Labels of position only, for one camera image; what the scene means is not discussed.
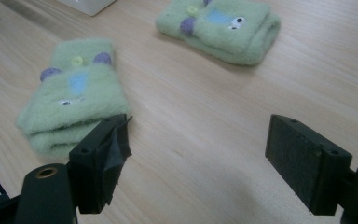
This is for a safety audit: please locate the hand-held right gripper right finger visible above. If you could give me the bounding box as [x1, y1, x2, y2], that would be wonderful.
[264, 114, 353, 217]

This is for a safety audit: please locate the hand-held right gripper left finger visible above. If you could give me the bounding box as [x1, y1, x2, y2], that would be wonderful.
[68, 113, 133, 215]

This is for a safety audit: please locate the green fuzzy sock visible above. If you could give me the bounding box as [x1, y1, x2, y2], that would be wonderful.
[155, 0, 282, 66]
[15, 37, 131, 159]

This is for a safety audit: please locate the white box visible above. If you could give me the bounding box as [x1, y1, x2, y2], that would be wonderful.
[55, 0, 117, 17]

